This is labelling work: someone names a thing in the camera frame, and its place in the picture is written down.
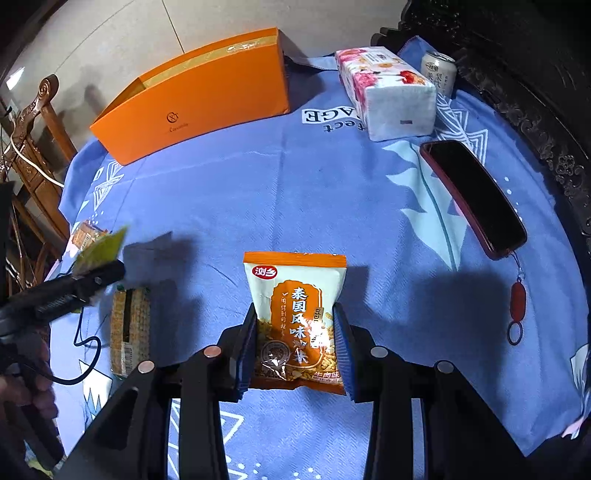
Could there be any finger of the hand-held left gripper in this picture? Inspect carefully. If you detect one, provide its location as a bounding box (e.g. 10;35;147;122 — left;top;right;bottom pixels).
74;260;127;304

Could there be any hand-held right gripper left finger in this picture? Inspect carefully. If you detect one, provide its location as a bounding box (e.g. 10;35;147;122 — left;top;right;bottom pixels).
55;302;259;480

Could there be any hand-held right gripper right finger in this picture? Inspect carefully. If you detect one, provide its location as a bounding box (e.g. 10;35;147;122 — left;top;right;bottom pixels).
332;302;542;480

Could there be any yellow-green snack packet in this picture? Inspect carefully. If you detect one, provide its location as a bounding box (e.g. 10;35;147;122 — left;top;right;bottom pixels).
74;226;129;274

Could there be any orange and white snack packet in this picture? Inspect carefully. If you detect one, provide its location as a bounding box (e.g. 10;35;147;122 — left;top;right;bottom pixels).
243;251;348;396

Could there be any orange cardboard box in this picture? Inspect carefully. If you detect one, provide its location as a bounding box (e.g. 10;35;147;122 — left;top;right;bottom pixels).
89;28;291;166

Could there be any person's left hand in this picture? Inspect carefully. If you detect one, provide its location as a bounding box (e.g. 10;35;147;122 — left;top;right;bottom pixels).
0;333;59;418

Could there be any orange cracker packet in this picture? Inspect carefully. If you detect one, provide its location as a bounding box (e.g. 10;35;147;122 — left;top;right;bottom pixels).
69;220;109;252

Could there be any yellow corn snack packet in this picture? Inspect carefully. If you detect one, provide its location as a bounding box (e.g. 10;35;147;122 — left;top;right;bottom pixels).
110;287;152;378

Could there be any blue printed tablecloth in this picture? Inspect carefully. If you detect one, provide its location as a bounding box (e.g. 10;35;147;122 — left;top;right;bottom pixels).
48;37;591;480

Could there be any red phone charm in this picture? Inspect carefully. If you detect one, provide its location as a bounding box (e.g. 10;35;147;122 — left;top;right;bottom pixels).
505;251;527;347

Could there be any carved wooden chair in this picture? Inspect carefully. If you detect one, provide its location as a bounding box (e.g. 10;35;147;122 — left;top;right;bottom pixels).
0;76;79;259

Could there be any phone in red case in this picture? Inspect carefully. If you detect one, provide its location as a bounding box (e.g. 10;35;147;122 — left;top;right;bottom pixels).
419;140;528;260

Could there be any floral tissue pack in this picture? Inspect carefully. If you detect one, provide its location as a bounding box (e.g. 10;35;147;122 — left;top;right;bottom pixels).
335;46;438;141

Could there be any white drink can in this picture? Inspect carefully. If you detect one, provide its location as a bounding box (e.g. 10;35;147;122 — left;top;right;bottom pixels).
421;52;458;100

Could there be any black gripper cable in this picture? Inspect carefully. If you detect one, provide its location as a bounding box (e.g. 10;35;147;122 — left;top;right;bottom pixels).
46;309;102;386

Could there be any white power cable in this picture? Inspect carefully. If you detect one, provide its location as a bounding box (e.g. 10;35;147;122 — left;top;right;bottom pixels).
0;138;65;189

